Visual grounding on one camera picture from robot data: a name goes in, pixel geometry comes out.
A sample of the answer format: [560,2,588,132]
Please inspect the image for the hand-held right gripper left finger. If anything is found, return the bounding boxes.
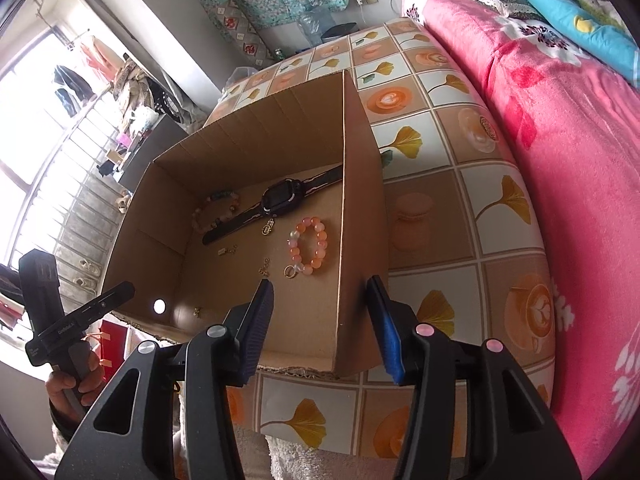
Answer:
[55,277,276,480]

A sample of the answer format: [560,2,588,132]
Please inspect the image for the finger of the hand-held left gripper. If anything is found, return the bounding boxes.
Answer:
[64,281,137,335]

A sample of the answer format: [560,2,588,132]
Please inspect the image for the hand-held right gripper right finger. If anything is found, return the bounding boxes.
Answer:
[366,275,582,480]

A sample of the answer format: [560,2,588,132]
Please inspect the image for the pink bead bracelet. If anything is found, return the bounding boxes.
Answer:
[282,216,331,278]

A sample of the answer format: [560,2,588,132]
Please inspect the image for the gold charm chain bracelet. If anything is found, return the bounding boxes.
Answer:
[191,216,277,318]

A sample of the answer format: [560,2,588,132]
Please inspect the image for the brown cardboard box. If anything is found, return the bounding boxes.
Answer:
[102,70,390,380]

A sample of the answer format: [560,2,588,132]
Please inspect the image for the pink strap smart watch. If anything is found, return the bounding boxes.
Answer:
[201,164,345,246]

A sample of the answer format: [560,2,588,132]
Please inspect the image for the multicolour glass bead bracelet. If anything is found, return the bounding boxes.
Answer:
[191,189,241,233]

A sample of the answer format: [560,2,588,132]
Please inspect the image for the person's left hand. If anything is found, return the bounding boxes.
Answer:
[45,342,107,423]

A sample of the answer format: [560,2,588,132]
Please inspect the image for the red gift bag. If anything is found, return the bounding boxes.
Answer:
[97,320,133,368]

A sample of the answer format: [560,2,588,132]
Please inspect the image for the metal window railing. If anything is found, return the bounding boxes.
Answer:
[0,80,131,286]

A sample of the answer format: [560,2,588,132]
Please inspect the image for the grey cabinet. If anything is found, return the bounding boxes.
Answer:
[117,112,193,196]

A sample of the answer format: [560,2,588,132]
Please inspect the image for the leaf and coffee pattern tablecloth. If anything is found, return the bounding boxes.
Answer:
[172,17,558,461]

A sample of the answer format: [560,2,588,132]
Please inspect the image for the pile of household clutter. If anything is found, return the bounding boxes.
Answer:
[97,55,173,176]

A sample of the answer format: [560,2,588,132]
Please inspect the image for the dark hanging jacket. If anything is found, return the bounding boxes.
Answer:
[52,65,96,111]

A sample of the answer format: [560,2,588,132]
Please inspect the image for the pink hanging garment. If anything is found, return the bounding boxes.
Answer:
[80,35,126,83]

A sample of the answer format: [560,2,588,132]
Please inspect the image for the pink floral blanket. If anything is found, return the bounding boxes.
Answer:
[400,0,640,480]

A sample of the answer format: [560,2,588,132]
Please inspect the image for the white plastic bag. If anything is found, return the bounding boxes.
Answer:
[227,66,258,93]

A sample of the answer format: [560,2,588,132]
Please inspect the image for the rolled diamond pattern mat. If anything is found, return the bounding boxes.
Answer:
[207,0,281,66]

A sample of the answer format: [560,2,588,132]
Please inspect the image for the black flat object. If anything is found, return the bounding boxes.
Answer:
[320,22,358,43]

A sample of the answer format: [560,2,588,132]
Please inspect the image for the clear empty water jug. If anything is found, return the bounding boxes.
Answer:
[300,7,333,46]

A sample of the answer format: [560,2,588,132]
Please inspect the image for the blue cartoon print quilt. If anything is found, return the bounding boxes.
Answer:
[492,0,640,86]

